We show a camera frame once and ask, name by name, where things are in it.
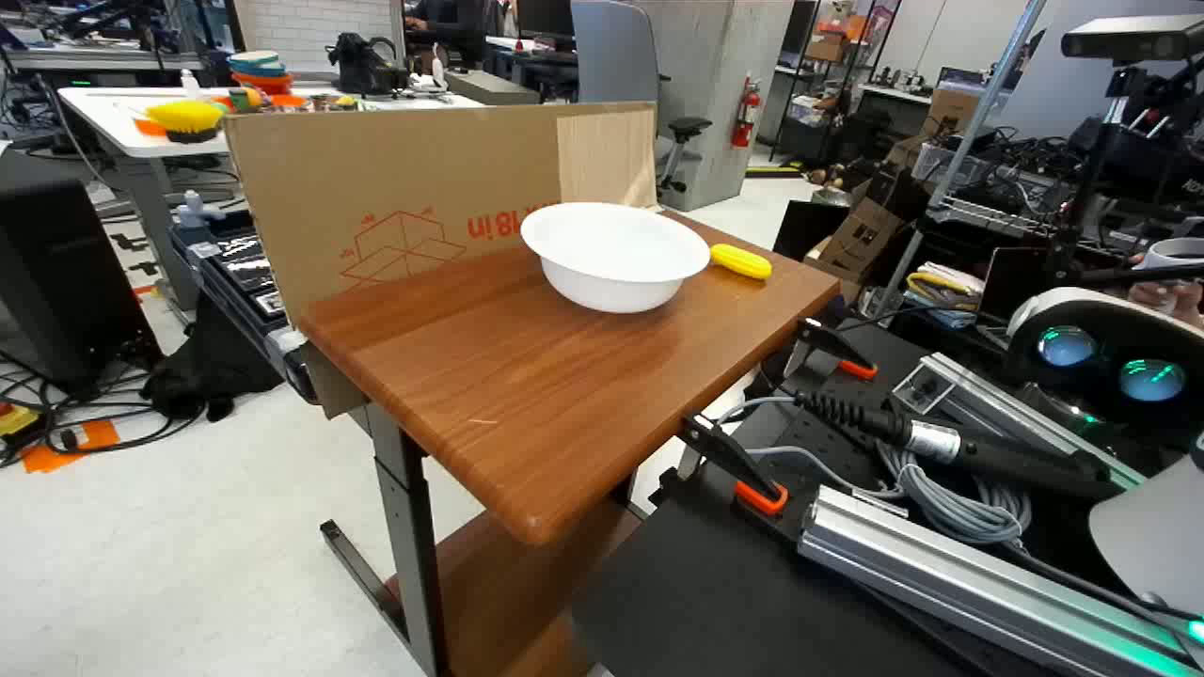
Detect grey metal desk frame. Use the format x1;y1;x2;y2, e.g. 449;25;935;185
316;400;455;677

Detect brown wooden lower shelf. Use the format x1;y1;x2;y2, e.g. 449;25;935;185
381;499;643;677

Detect yellow banana toy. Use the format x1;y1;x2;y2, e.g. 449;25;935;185
706;239;776;281

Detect grey square pillar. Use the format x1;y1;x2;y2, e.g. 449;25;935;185
632;0;797;216

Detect white perforated panel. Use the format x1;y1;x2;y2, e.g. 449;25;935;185
229;0;410;76

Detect thick black connector cable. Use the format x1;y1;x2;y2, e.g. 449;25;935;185
785;379;1115;503

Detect red fire extinguisher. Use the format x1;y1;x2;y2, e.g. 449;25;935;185
728;76;768;149

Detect brown cardboard panel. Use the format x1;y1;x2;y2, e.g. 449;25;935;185
223;100;661;330

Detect grey office chair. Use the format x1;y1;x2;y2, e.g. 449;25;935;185
566;0;716;209

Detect grey metal pole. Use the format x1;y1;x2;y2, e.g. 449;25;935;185
931;0;1049;209

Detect black cabinet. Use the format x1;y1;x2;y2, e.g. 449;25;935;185
0;154;161;400

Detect black bag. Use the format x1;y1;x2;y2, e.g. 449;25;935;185
140;295;286;424

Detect clear plastic bottle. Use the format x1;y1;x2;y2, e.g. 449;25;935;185
170;188;219;257

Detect brown cardboard box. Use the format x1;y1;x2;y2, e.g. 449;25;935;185
810;197;910;286

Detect white work table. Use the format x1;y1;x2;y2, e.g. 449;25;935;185
54;81;485;316

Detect black tabletop device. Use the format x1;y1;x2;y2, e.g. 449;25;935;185
323;31;410;99

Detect black electronics strip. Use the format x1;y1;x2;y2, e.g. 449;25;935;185
184;229;316;407

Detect orange floor tape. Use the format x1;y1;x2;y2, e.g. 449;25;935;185
13;416;124;479

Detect stack of coloured bowls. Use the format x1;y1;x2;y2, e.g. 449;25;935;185
223;48;292;99

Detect white VR headset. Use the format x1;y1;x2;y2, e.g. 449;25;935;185
1005;281;1204;437

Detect grey coiled cable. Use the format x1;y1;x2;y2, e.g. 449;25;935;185
875;442;1036;552

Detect black clamp orange tips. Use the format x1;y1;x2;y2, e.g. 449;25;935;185
681;411;792;518
792;316;880;385

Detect white plastic basin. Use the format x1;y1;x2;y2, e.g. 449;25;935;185
519;199;716;316

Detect yellow scrub sponge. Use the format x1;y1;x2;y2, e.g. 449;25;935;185
143;95;234;143

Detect aluminium profile rail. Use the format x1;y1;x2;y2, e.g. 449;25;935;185
792;485;1199;677
890;348;1148;498

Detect black stereo camera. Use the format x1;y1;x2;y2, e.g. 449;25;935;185
1056;10;1204;65

